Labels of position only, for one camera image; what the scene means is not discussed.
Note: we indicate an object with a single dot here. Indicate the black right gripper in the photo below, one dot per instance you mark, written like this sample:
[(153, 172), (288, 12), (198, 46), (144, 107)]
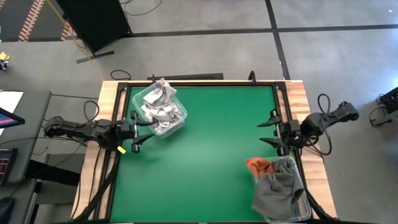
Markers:
[(289, 133)]

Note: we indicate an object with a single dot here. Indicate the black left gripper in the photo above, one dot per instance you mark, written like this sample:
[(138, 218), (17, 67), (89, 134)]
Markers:
[(134, 133)]

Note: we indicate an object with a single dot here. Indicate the white light grey garments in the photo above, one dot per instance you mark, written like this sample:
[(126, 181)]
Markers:
[(161, 118)]

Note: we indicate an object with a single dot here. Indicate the clear plastic bin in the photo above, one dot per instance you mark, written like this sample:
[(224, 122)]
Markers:
[(180, 124), (306, 205)]

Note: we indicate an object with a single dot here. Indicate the orange towel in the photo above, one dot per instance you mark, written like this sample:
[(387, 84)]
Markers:
[(258, 166)]

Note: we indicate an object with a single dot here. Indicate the light grey towel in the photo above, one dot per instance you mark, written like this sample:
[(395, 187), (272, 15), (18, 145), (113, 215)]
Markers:
[(160, 93)]

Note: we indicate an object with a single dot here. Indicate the dark grey garments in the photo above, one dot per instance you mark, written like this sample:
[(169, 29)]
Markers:
[(276, 193)]

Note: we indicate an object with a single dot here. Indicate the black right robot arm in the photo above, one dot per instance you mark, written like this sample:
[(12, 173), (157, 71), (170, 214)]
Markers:
[(339, 113)]

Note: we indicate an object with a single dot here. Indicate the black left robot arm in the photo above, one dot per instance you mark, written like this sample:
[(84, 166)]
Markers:
[(71, 129)]

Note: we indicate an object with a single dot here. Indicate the yellow tag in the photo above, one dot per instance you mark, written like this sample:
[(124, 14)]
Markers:
[(121, 150)]

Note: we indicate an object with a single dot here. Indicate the black table clamp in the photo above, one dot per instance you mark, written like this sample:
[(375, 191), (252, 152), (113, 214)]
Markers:
[(252, 77)]

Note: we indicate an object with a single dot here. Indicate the black floor strip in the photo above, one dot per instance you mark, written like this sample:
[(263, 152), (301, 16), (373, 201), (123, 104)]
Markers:
[(199, 76)]

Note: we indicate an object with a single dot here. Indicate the black rig strut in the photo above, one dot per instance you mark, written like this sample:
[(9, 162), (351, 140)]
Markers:
[(323, 211), (96, 197)]

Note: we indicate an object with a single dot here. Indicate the black desk base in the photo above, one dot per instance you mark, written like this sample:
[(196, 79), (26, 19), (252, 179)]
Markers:
[(53, 174)]

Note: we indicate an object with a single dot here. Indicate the grey desk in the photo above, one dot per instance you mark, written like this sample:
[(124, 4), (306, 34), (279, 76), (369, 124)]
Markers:
[(34, 124)]

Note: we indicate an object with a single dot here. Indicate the black panel board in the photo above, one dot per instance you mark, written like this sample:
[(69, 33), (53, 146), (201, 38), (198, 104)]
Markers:
[(93, 21)]

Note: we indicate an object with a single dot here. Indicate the black monitor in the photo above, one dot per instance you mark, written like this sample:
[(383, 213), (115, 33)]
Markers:
[(9, 119)]

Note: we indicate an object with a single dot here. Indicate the white paper sheet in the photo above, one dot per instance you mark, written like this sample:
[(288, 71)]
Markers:
[(9, 99)]

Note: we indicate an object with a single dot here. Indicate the backlit black keyboard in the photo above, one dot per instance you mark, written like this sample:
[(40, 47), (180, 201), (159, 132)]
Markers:
[(6, 165)]

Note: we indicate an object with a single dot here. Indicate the small yellow object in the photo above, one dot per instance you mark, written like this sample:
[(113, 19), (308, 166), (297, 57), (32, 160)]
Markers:
[(3, 57)]

